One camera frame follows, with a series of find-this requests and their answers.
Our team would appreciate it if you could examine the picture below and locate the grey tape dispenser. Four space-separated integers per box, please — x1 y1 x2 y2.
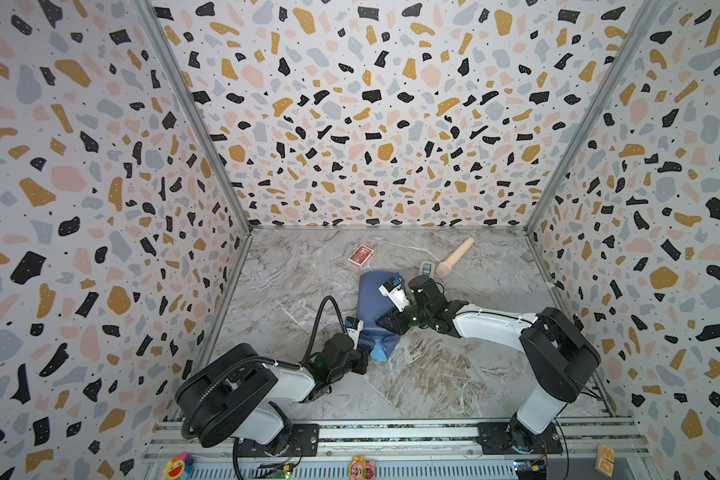
418 261 436 278

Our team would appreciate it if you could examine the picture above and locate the wooden letter block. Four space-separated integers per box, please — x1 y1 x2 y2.
595 444 615 478

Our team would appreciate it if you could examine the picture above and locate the beige microphone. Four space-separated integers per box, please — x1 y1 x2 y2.
435 238 474 278

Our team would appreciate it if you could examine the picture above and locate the aluminium corner post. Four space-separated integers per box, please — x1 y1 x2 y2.
524 0 661 237
131 0 252 238

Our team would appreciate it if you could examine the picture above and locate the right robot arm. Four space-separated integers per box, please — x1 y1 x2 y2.
377 275 601 454

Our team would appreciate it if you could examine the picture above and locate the blue wrapping paper sheet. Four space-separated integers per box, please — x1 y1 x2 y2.
357 270 404 362

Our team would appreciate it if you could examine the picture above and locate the red playing card box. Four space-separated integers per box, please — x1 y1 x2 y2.
348 245 374 267

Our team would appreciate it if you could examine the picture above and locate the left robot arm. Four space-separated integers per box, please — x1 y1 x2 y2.
175 333 370 456

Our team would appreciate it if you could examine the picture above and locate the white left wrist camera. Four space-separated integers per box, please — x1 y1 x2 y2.
344 316 364 348

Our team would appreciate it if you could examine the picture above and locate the aluminium right corner post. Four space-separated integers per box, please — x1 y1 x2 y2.
524 0 661 237

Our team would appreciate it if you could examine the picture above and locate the black corrugated left cable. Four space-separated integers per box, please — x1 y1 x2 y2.
179 295 346 442

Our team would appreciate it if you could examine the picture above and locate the colourful smiley toy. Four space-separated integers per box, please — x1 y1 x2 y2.
162 453 194 480

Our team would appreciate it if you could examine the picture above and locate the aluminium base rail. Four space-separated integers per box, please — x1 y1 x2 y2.
140 417 661 479

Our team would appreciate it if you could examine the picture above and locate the aluminium left corner post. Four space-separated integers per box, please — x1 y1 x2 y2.
131 0 252 238

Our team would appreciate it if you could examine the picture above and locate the pink yellow figure toy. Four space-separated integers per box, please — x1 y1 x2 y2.
348 457 376 480

